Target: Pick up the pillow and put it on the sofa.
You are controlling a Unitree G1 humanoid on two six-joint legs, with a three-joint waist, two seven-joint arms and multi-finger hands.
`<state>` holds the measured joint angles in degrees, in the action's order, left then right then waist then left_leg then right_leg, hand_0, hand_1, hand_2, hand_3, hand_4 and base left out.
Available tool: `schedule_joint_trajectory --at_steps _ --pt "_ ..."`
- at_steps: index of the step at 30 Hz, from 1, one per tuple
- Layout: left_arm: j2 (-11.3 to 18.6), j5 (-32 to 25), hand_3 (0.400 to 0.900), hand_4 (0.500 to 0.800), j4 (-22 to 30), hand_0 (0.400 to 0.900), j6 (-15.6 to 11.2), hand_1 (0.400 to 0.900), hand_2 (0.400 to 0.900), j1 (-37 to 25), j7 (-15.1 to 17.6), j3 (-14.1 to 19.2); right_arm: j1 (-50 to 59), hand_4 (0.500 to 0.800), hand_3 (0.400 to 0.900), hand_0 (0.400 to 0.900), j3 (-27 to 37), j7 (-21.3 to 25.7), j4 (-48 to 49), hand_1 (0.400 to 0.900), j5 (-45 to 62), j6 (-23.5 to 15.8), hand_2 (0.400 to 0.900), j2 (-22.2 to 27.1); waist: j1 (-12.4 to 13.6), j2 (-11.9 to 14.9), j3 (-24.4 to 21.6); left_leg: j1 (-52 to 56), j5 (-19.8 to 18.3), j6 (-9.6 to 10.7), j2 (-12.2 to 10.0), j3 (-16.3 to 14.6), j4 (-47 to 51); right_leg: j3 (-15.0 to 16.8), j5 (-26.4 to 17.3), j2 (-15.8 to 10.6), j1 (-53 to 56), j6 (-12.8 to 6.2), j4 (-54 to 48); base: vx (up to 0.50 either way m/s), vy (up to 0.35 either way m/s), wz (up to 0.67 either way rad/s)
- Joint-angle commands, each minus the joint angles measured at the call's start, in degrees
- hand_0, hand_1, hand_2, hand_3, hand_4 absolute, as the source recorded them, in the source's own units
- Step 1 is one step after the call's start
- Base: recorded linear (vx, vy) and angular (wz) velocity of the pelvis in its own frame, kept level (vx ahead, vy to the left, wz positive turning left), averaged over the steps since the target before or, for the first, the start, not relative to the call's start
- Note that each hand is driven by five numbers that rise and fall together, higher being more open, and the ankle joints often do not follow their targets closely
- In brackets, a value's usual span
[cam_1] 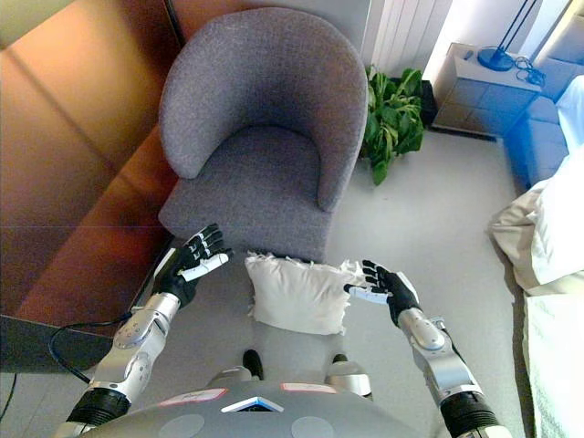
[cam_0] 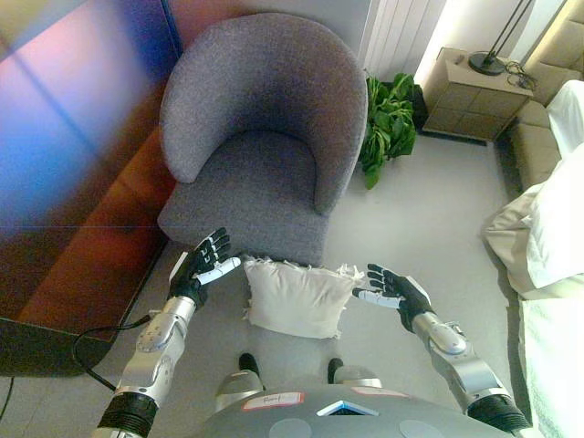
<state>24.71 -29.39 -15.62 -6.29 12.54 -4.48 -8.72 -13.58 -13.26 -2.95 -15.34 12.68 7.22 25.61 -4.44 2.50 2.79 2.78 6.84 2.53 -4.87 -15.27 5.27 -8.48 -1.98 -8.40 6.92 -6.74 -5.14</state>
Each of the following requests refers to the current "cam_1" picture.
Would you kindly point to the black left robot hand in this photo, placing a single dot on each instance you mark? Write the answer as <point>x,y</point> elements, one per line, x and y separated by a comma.
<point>182,269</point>

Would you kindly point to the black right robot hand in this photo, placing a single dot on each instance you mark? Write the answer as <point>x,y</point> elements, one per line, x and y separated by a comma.
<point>390,286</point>

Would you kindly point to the white fringed pillow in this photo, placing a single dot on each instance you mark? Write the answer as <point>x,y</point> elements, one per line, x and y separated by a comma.
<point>299,294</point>

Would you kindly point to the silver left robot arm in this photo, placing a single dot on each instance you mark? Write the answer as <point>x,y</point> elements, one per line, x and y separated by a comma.
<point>132,351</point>

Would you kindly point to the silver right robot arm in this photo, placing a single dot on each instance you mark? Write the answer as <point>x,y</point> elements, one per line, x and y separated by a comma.
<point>445,369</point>

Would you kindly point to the silver right robot leg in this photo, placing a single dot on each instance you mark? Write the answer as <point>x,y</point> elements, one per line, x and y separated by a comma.
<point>349,374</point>

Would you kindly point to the silver robot leg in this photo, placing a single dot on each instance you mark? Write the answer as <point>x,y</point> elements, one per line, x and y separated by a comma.
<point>246,367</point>
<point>349,374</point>

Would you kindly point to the silver left robot leg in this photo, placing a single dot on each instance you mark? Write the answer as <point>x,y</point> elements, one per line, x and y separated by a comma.
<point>246,367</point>

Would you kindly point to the grey robot torso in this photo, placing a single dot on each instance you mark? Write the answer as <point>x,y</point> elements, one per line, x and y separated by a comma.
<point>255,410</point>

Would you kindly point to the grey upholstered armchair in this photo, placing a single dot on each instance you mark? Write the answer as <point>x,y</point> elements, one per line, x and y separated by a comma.
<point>264,132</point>

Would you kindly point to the green potted plant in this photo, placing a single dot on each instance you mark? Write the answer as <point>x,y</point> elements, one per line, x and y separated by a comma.
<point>392,121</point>

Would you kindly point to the white bedside cabinet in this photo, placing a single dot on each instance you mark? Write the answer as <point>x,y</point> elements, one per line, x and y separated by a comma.
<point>488,91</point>

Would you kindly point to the blue lamp base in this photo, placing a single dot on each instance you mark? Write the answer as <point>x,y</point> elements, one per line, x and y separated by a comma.
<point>502,45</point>

